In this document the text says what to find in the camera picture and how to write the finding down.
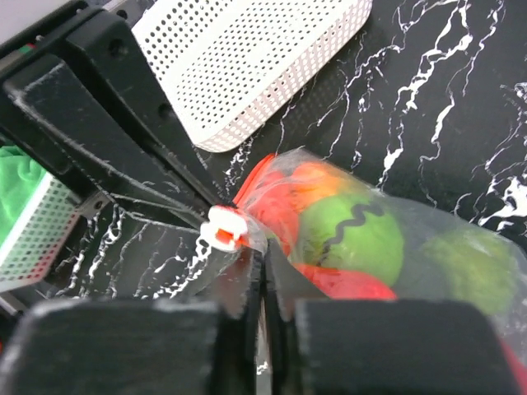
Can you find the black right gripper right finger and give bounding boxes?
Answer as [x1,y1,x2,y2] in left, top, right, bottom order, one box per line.
[265,243,523,394]

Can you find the white perforated plastic basket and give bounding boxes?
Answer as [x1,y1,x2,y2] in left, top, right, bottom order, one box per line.
[133,0,372,152]

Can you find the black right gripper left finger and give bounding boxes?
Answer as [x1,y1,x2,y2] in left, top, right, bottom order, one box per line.
[1,249,264,394]

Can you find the green fake melon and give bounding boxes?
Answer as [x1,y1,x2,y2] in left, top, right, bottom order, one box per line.
[296,194,404,286]

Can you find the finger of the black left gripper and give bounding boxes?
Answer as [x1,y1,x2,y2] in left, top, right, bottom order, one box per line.
[3,61,218,214]
[66,18,218,202]

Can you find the green cloth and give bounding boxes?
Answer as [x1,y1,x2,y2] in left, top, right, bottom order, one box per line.
[0,146,46,244]

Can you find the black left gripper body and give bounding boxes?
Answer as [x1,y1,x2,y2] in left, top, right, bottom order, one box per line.
[1,1,107,140]

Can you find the white basket with cloths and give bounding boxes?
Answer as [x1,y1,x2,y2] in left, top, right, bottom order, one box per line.
[1,173,79,292]

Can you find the red fake pepper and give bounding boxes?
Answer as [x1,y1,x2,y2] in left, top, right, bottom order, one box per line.
[294,263,398,300]

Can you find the clear zip top bag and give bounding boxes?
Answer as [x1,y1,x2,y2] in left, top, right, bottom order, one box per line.
[200,148,526,366]

